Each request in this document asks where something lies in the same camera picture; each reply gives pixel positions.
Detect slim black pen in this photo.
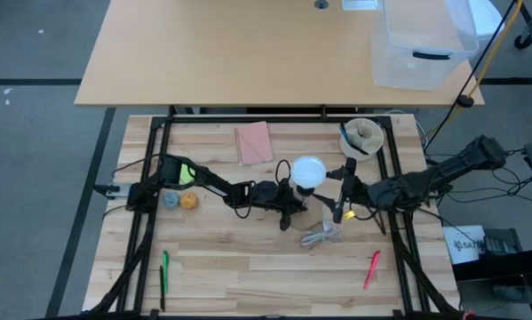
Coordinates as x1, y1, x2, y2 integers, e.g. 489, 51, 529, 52
343, 132, 370, 156

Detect black equipment cart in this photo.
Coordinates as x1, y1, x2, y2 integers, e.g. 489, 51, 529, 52
450, 226, 532, 308

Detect white globe lightbulb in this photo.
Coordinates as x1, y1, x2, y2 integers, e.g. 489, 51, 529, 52
290, 155, 328, 190

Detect red marker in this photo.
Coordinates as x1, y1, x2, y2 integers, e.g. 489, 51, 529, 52
362, 249, 382, 292

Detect green sticky note pad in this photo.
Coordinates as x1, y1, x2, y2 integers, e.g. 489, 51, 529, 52
179, 163, 197, 186

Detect white round object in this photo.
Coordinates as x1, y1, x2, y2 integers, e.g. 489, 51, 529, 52
467, 0, 505, 51

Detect clear plastic storage bin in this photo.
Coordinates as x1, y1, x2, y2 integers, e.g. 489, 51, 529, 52
369, 0, 480, 92

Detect white desk label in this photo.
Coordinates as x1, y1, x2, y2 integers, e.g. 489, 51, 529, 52
340, 0, 378, 12

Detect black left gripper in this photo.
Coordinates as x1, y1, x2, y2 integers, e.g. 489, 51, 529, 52
249, 179, 311, 233

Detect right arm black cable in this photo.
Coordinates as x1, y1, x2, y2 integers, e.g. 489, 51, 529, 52
353, 206, 389, 236

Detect black loose cables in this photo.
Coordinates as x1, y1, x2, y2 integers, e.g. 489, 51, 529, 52
442, 146, 532, 208

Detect blue pen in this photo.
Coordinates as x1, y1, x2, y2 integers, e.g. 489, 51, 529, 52
337, 123, 352, 148

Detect black caster stand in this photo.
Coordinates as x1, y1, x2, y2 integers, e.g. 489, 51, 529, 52
512, 0, 532, 50

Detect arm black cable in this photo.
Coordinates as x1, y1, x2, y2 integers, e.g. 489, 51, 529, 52
353, 206, 389, 236
274, 158, 293, 184

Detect white round pen holder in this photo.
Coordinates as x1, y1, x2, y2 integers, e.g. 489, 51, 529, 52
338, 116, 385, 163

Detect light wood desk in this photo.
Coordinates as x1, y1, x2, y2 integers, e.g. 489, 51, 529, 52
73, 0, 486, 108

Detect pink spiral notebook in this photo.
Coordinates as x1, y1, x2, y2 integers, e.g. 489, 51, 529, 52
234, 121, 275, 167

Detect yellow strap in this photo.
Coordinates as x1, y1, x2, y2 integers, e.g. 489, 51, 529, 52
426, 0, 525, 138

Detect clear lamp cord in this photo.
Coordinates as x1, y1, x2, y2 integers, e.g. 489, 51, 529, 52
299, 217, 343, 249

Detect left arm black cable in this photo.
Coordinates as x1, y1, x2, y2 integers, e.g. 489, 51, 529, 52
274, 158, 293, 184

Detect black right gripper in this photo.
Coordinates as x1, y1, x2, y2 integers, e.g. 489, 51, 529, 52
312, 156, 374, 226

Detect white printed box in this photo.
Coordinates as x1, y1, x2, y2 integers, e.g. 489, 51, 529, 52
441, 224, 488, 265

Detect green marker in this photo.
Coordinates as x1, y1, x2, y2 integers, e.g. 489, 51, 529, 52
161, 250, 171, 295

